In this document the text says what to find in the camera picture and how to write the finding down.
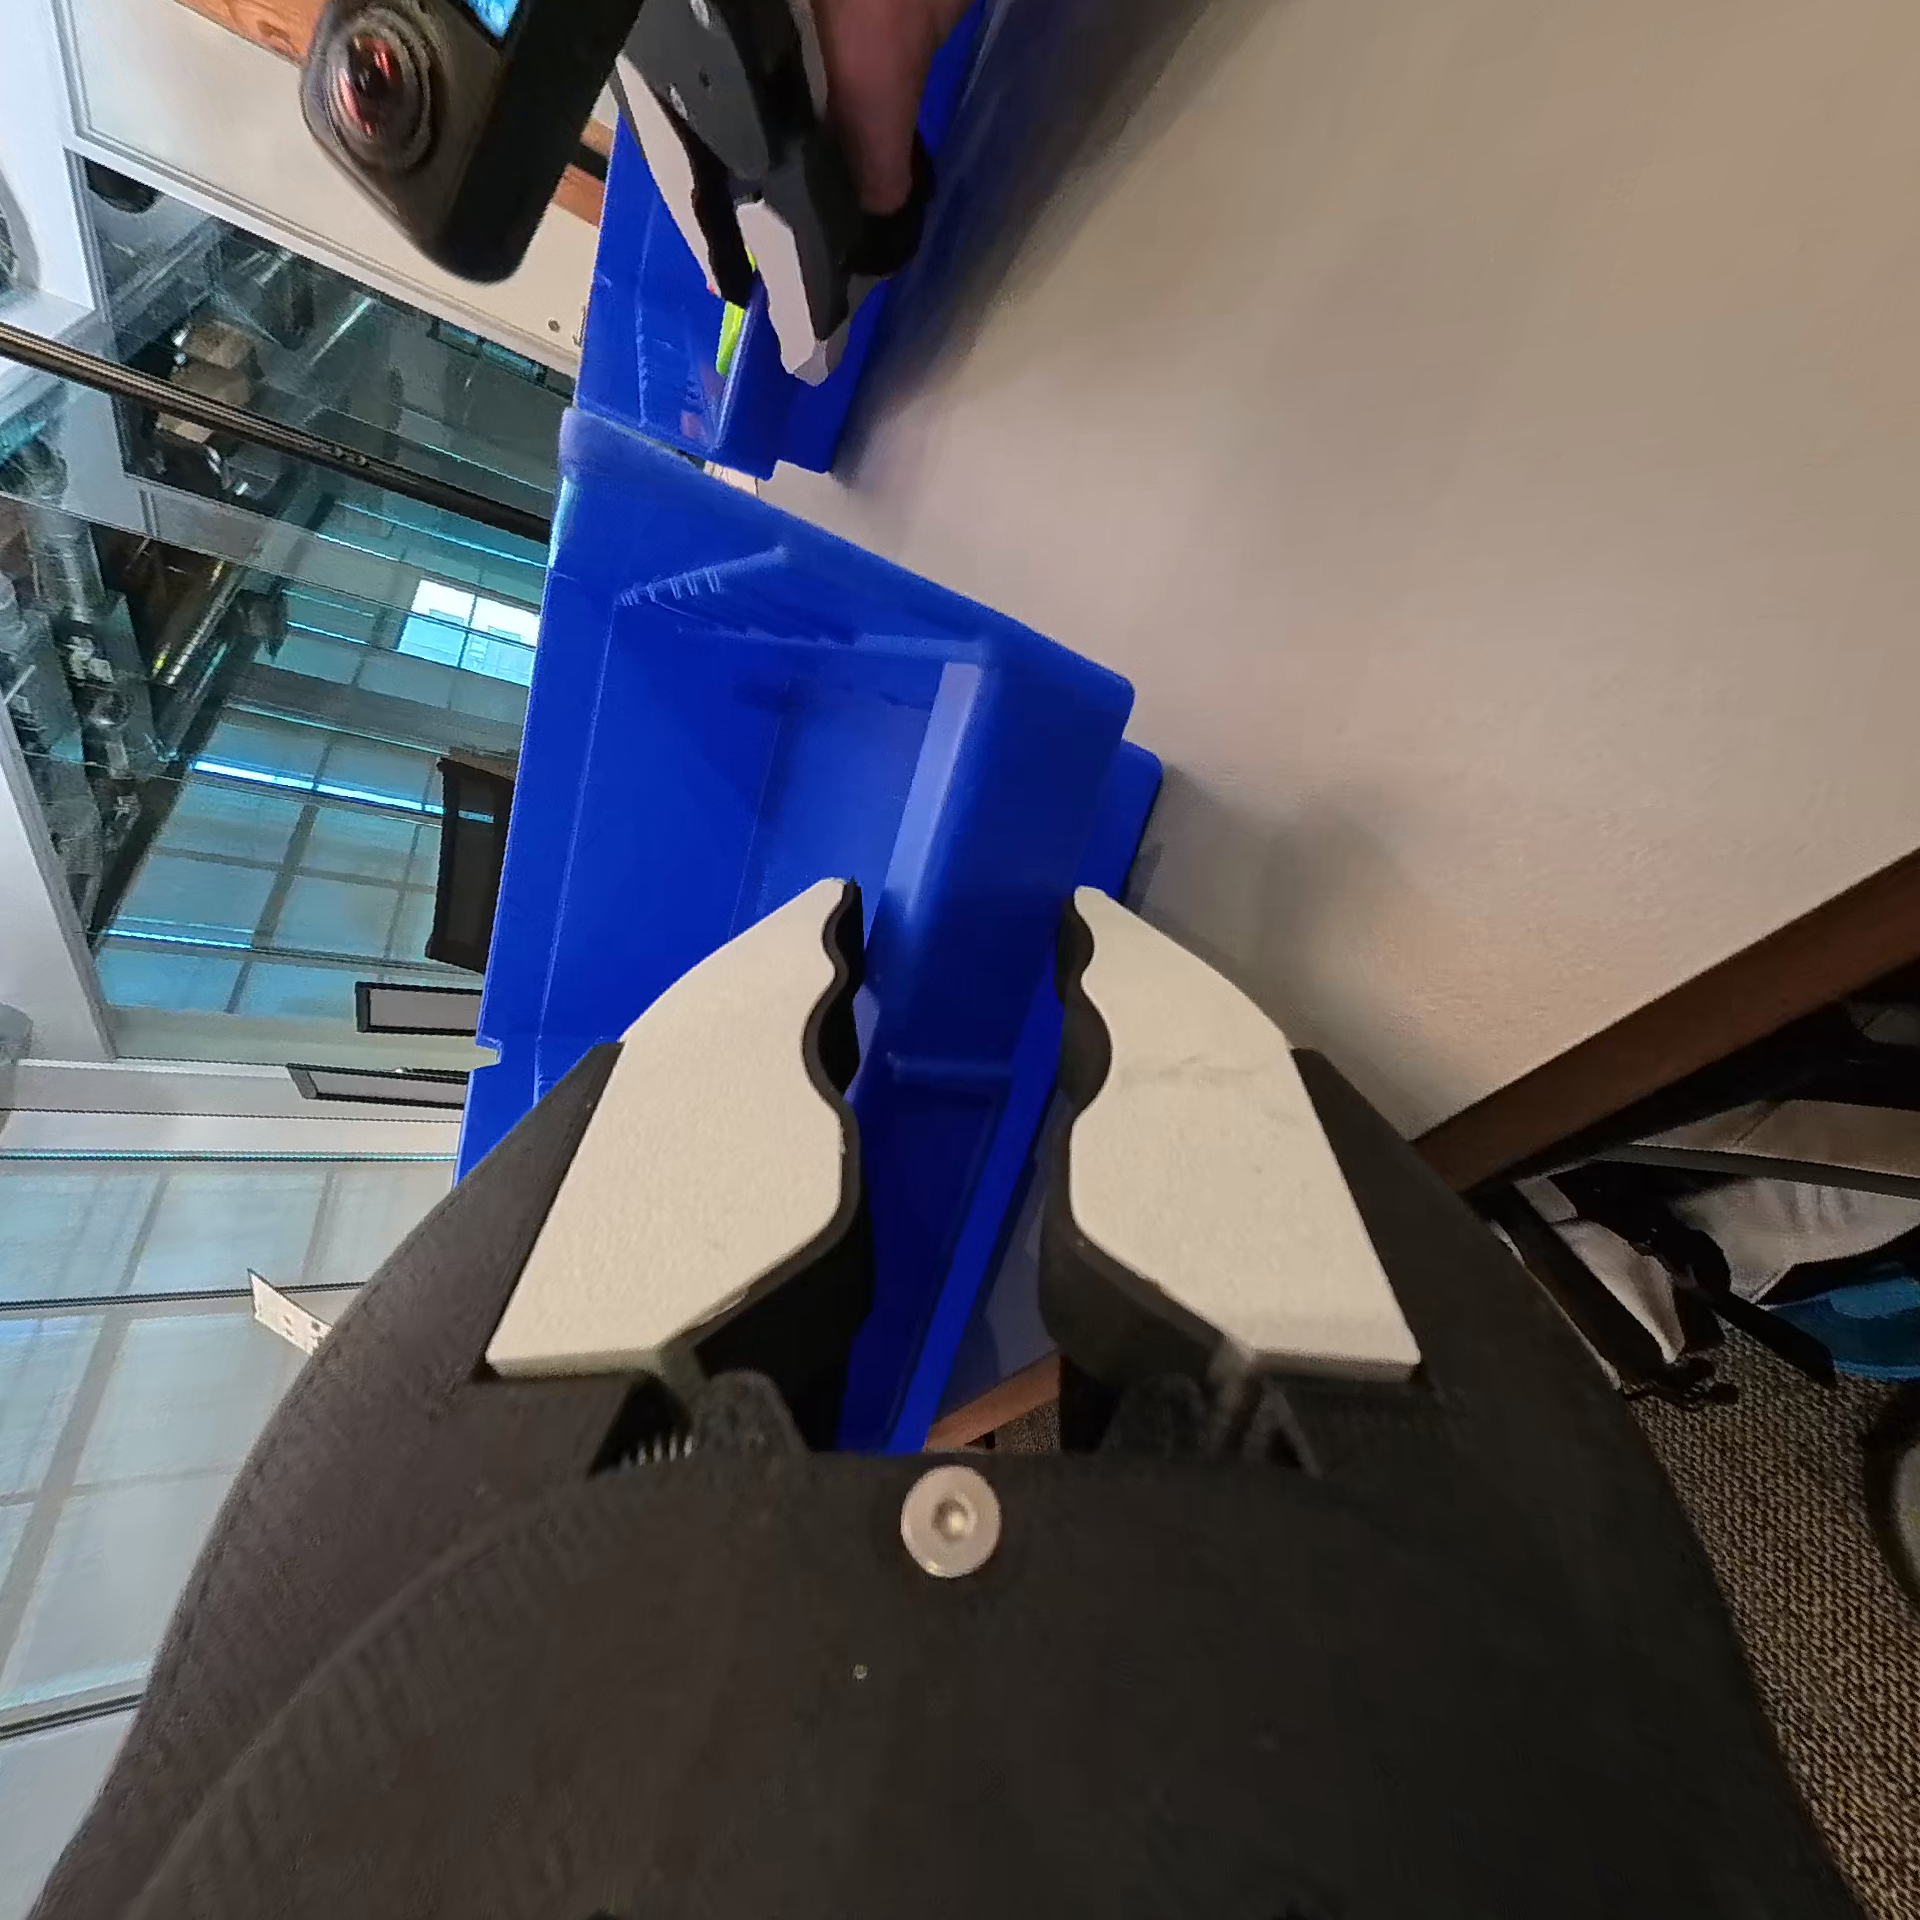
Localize blue plastic bin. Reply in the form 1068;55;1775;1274
454;408;1163;1453
573;0;1051;481

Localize person's right hand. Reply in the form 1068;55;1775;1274
816;0;964;211

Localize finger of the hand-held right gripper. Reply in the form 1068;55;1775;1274
612;69;758;304
739;198;851;388

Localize black and white bag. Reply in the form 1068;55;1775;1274
1477;1005;1920;1403

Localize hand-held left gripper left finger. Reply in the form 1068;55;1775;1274
483;877;878;1378

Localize grey desk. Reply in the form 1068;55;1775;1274
749;0;1920;1447

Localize black monitor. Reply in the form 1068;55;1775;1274
427;754;504;972

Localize white tag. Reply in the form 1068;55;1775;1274
246;1266;338;1359

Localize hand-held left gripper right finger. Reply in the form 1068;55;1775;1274
1037;885;1423;1378

